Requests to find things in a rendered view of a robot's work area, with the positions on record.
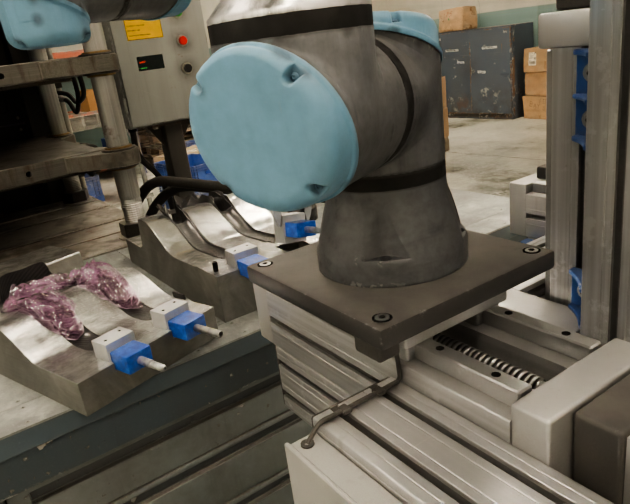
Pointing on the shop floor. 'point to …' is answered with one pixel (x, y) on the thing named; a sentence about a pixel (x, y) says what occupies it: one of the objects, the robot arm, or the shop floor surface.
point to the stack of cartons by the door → (535, 83)
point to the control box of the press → (160, 81)
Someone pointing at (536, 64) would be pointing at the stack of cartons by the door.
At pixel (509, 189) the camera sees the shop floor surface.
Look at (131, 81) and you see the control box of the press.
